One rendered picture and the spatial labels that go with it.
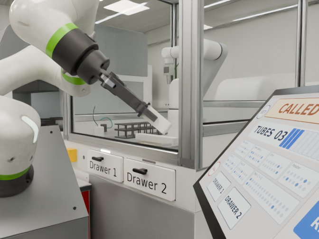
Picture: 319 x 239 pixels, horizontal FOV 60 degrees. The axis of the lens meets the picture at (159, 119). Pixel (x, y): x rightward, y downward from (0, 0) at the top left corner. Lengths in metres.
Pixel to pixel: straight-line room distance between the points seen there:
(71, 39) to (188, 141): 0.51
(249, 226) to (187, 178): 0.58
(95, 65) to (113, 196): 0.84
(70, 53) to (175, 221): 0.69
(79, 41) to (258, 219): 0.47
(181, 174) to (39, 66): 0.62
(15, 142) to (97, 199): 0.83
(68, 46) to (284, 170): 0.46
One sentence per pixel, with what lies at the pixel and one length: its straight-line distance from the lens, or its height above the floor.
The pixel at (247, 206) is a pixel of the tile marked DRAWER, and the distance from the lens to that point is 0.44.
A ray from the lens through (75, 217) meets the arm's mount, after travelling 0.87.
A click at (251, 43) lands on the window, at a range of 1.25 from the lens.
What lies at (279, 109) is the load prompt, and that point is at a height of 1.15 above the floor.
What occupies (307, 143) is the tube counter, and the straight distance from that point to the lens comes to 0.43.
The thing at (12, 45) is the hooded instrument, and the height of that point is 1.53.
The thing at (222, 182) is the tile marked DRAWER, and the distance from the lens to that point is 0.56.
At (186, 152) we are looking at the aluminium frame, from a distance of 0.95.
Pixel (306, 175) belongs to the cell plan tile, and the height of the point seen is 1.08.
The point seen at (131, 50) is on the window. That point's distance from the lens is 1.20.
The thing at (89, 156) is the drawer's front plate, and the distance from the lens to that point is 1.45.
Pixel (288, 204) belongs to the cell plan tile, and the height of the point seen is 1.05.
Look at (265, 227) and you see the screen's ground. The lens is 0.38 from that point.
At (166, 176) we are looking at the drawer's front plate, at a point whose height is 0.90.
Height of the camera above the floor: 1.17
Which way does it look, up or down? 3 degrees down
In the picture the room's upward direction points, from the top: straight up
